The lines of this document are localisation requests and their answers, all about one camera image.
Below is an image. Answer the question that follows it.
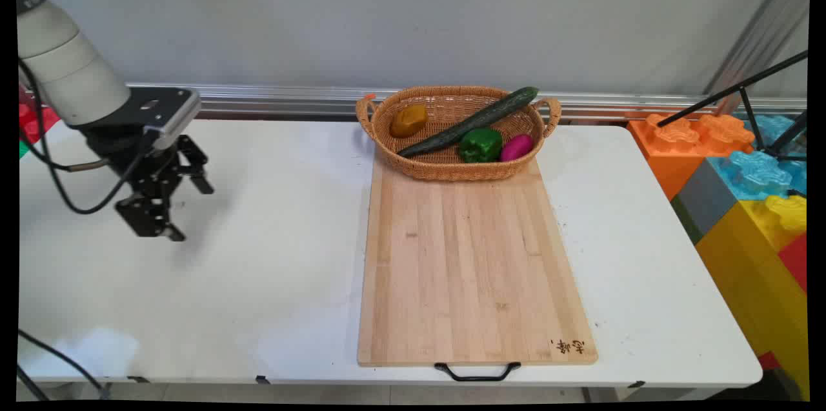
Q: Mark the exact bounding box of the woven wicker basket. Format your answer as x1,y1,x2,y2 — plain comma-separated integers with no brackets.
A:
355,85,563,182

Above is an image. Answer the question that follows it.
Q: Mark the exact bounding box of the black tripod stand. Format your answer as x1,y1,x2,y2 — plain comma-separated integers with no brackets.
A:
656,50,809,163

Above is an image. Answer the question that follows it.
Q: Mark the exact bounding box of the red giant building block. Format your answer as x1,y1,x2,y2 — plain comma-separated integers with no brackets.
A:
778,232,809,296

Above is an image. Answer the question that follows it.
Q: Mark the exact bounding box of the long green cucumber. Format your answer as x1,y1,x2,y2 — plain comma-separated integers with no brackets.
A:
396,86,540,159

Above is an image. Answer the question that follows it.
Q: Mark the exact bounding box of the brown potato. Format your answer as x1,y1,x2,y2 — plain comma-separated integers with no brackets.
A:
389,103,429,139

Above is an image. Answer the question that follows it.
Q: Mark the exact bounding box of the red plastic block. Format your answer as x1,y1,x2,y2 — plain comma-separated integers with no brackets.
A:
18,85,61,145

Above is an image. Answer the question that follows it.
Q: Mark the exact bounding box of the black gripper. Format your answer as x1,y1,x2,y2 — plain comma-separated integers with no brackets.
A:
81,125,215,243

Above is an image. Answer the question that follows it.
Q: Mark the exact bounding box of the aluminium rail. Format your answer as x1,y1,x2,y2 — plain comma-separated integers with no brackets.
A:
123,83,808,121

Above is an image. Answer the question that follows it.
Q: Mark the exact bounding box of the wooden cutting board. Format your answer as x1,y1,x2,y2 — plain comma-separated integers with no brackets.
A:
357,154,599,368

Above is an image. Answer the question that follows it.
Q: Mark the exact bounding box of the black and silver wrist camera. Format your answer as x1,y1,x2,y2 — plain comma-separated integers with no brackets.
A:
124,86,202,151

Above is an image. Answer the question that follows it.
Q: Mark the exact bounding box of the yellow giant building block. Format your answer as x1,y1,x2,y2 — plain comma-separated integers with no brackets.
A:
694,194,810,401

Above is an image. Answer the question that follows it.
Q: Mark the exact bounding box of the green bell pepper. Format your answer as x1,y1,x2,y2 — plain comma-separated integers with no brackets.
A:
458,128,504,164

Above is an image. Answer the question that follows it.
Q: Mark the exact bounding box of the black floor cable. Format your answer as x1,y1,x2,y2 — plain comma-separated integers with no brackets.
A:
17,328,112,401

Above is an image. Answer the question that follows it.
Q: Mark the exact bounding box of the purple eggplant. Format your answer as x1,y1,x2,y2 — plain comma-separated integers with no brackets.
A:
499,134,535,163

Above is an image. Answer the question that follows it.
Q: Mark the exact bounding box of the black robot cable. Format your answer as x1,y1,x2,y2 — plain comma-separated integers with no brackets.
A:
17,57,162,216

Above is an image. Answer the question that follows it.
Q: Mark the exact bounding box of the blue giant building block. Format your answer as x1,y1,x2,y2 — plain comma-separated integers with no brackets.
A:
707,114,808,202

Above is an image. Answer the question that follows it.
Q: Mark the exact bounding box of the grey giant building block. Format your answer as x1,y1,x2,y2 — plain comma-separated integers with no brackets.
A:
670,158,739,245

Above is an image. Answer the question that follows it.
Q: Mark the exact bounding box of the orange giant building block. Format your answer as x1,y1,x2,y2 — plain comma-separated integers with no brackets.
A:
627,112,756,201

